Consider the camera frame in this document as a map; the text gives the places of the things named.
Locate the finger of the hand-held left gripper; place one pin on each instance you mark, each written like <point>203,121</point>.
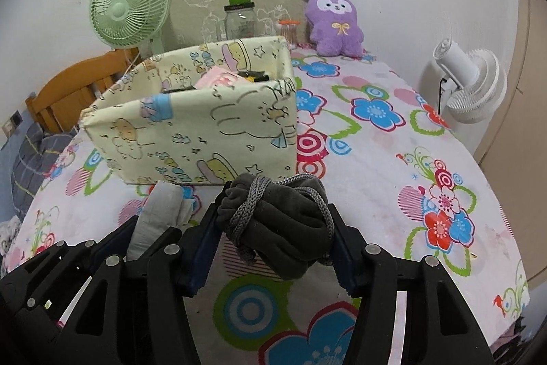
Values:
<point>115,236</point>

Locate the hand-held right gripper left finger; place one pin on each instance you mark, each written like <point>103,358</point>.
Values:
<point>201,254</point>

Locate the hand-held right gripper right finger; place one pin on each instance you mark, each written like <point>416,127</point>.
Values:
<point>344,262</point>

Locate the white cloth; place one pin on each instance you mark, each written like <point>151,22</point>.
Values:
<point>154,211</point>

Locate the yellow cartoon fabric storage box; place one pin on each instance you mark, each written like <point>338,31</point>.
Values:
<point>239,125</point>

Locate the grey plaid pillow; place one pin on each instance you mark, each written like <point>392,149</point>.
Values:
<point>30,168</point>

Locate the floral blanket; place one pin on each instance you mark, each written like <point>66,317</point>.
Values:
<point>384,159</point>

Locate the wooden bed headboard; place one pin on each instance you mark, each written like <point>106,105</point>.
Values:
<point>64,95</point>

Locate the black and yellow object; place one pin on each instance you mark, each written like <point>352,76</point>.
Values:
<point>255,76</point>

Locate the white standing fan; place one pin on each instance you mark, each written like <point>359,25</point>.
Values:
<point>474,78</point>

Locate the green desk fan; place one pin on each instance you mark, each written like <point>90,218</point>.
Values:
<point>117,10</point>

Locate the purple plush bunny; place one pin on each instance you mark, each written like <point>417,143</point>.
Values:
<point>335,31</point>

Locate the cotton swab jar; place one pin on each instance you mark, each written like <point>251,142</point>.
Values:
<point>289,33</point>

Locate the glass jar with green cap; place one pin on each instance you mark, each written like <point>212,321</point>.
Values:
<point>241,21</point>

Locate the beige door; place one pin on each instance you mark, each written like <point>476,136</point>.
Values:
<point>530,91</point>

